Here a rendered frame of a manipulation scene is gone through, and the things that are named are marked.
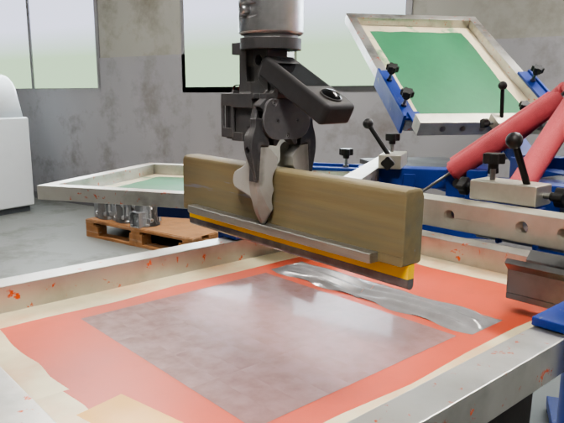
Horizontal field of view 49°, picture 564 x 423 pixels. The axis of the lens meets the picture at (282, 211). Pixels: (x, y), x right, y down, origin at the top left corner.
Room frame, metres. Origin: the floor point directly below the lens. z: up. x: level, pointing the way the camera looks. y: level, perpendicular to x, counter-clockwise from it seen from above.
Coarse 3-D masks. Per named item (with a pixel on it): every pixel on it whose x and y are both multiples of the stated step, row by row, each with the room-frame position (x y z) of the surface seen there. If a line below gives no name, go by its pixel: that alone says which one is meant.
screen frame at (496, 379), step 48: (240, 240) 0.99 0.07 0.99; (432, 240) 1.01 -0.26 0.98; (0, 288) 0.74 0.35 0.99; (48, 288) 0.78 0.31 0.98; (96, 288) 0.82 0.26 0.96; (528, 336) 0.58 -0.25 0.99; (0, 384) 0.47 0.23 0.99; (432, 384) 0.47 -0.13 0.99; (480, 384) 0.47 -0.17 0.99; (528, 384) 0.53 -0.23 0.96
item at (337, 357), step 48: (432, 288) 0.84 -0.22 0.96; (480, 288) 0.84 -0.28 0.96; (240, 336) 0.66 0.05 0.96; (288, 336) 0.66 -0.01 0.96; (336, 336) 0.66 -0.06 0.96; (384, 336) 0.66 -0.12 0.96; (432, 336) 0.66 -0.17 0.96; (480, 336) 0.66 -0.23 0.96; (96, 384) 0.54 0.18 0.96; (144, 384) 0.54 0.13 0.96; (192, 384) 0.54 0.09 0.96; (240, 384) 0.54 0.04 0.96; (288, 384) 0.54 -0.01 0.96; (336, 384) 0.54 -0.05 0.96; (384, 384) 0.54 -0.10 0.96
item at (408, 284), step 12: (216, 228) 0.81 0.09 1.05; (228, 228) 0.79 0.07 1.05; (252, 240) 0.75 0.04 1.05; (264, 240) 0.73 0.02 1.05; (288, 252) 0.70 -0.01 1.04; (300, 252) 0.69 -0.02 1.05; (336, 264) 0.64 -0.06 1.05; (348, 264) 0.63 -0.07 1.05; (372, 276) 0.61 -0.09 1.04; (384, 276) 0.59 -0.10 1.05; (408, 288) 0.57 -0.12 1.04
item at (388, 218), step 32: (192, 160) 0.83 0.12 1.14; (224, 160) 0.79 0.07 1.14; (192, 192) 0.83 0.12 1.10; (224, 192) 0.78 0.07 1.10; (288, 192) 0.69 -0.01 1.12; (320, 192) 0.65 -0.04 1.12; (352, 192) 0.61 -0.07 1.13; (384, 192) 0.58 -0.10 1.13; (416, 192) 0.58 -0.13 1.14; (288, 224) 0.69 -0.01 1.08; (320, 224) 0.65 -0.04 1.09; (352, 224) 0.61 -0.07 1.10; (384, 224) 0.58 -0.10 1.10; (416, 224) 0.58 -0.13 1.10; (384, 256) 0.58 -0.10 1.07; (416, 256) 0.58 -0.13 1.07
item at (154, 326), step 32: (192, 288) 0.84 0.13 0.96; (224, 288) 0.84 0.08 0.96; (256, 288) 0.84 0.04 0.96; (288, 288) 0.84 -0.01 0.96; (320, 288) 0.84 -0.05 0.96; (64, 320) 0.72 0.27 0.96; (96, 320) 0.71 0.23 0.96; (128, 320) 0.71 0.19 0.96; (160, 320) 0.71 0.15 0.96; (192, 320) 0.71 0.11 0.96; (224, 320) 0.71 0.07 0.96; (256, 320) 0.71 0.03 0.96; (32, 352) 0.62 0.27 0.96; (64, 352) 0.62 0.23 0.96; (96, 352) 0.62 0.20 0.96; (128, 352) 0.62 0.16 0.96; (160, 352) 0.62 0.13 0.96; (64, 384) 0.54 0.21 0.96
